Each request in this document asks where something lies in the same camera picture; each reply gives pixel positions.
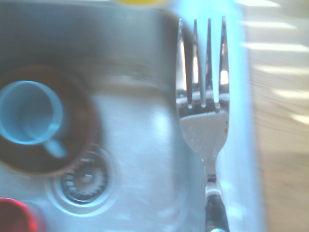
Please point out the blue yellow cleanser canister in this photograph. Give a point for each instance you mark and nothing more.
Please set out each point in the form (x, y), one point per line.
(142, 2)

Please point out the red cup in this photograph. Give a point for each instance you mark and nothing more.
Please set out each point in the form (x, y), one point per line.
(14, 215)

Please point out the stainless steel double sink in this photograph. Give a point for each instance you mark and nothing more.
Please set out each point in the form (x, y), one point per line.
(144, 135)

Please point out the brown wooden bowl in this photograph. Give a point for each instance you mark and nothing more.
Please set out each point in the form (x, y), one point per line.
(82, 120)

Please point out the metal sink drain strainer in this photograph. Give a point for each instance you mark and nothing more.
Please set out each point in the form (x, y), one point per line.
(84, 178)

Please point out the grey-blue mug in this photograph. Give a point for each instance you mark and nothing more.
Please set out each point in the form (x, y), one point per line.
(54, 120)

